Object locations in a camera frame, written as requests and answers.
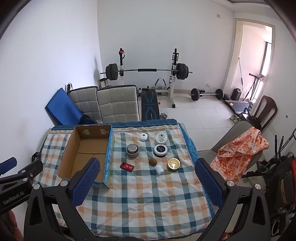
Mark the white barbell rack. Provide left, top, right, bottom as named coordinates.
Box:
left=117, top=48, right=179, bottom=108

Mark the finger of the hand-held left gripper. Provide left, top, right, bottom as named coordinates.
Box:
left=0, top=157, right=18, bottom=175
left=0, top=160, right=44, bottom=186

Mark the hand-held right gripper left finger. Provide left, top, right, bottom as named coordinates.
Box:
left=24, top=158, right=101, bottom=241

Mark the black tripod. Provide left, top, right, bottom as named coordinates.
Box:
left=274, top=134, right=296, bottom=159

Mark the dark blue cloth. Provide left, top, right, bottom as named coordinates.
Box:
left=79, top=115, right=97, bottom=126

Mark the door frame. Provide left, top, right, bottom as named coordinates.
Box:
left=223, top=19, right=275, bottom=102

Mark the white quilted chair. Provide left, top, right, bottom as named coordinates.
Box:
left=69, top=86, right=103, bottom=124
left=96, top=85, right=141, bottom=123

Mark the orange white cloth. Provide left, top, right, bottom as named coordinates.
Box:
left=210, top=127, right=269, bottom=183

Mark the black weight bench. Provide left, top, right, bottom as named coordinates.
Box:
left=141, top=90, right=161, bottom=121

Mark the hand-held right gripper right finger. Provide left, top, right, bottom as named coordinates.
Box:
left=195, top=158, right=272, bottom=241

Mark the short barbell with black plates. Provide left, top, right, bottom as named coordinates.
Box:
left=188, top=88, right=224, bottom=102

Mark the dark wooden chair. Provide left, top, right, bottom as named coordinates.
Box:
left=246, top=95, right=278, bottom=132

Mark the person's left forearm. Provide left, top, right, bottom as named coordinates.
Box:
left=0, top=211, right=18, bottom=241

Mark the blue exercise mat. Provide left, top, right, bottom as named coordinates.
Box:
left=45, top=87, right=85, bottom=126

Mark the black orange bag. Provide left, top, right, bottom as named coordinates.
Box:
left=266, top=155, right=296, bottom=209

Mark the long barbell with black plates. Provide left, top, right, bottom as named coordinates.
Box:
left=100, top=63, right=193, bottom=81

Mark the plaid blanket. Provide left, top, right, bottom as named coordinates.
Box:
left=32, top=119, right=218, bottom=240

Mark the cardboard box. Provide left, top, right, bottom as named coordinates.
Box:
left=57, top=124, right=115, bottom=190

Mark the gold round tin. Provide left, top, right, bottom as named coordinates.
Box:
left=167, top=158, right=181, bottom=172

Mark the exercise machine frame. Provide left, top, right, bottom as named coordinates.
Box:
left=244, top=73, right=266, bottom=102

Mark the black treadmill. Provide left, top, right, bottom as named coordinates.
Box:
left=223, top=98, right=253, bottom=114

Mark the metal tin with perforated lid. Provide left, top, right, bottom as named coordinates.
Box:
left=126, top=144, right=140, bottom=159

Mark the white round case black top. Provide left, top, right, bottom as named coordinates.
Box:
left=154, top=144, right=168, bottom=157

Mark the grey exercise handle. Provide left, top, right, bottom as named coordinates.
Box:
left=154, top=78, right=166, bottom=90

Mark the grey chair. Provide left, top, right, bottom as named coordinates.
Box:
left=198, top=120, right=264, bottom=183

